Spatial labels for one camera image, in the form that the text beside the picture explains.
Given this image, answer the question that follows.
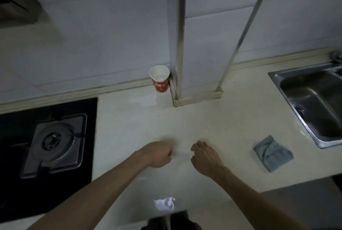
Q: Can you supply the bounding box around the person's left hand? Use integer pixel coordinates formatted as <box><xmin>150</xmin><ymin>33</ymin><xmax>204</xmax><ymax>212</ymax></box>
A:
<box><xmin>139</xmin><ymin>141</ymin><xmax>173</xmax><ymax>169</ymax></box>

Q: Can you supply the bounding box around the person's right hand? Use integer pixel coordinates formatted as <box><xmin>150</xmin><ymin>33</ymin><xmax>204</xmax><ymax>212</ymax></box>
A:
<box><xmin>190</xmin><ymin>141</ymin><xmax>225</xmax><ymax>178</ymax></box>

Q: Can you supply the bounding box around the person's right forearm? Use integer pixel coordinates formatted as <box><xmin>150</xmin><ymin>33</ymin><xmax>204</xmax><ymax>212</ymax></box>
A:
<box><xmin>212</xmin><ymin>165</ymin><xmax>310</xmax><ymax>230</ymax></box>

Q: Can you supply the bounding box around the person's left forearm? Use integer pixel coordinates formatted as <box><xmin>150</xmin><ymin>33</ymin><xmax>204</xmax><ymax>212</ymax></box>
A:
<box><xmin>25</xmin><ymin>150</ymin><xmax>151</xmax><ymax>230</ymax></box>

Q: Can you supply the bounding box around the crumpled white paper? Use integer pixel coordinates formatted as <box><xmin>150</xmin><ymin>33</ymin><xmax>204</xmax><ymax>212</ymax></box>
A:
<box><xmin>154</xmin><ymin>197</ymin><xmax>175</xmax><ymax>211</ymax></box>

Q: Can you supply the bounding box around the person's dark clothing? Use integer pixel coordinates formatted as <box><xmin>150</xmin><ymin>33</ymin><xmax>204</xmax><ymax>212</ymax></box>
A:
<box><xmin>140</xmin><ymin>210</ymin><xmax>203</xmax><ymax>230</ymax></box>

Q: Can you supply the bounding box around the red paper cup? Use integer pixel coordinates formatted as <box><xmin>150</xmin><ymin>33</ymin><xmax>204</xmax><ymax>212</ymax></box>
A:
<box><xmin>149</xmin><ymin>65</ymin><xmax>170</xmax><ymax>93</ymax></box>

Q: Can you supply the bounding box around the grey folded cloth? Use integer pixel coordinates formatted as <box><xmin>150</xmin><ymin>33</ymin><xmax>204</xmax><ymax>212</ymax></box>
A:
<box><xmin>253</xmin><ymin>135</ymin><xmax>294</xmax><ymax>173</ymax></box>

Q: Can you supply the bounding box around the steel stove burner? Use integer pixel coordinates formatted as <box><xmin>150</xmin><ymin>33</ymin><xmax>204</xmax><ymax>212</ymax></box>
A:
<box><xmin>20</xmin><ymin>113</ymin><xmax>88</xmax><ymax>179</ymax></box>

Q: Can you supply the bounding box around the black gas stove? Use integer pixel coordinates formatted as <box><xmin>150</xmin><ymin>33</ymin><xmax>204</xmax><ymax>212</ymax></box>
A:
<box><xmin>0</xmin><ymin>97</ymin><xmax>98</xmax><ymax>223</ymax></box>

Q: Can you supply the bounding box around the stainless steel sink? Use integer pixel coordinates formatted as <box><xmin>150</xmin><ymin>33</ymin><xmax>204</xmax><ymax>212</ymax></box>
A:
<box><xmin>268</xmin><ymin>62</ymin><xmax>342</xmax><ymax>149</ymax></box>

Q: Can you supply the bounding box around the metal pipe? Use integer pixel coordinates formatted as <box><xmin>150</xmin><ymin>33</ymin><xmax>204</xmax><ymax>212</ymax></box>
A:
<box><xmin>216</xmin><ymin>0</ymin><xmax>278</xmax><ymax>91</ymax></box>

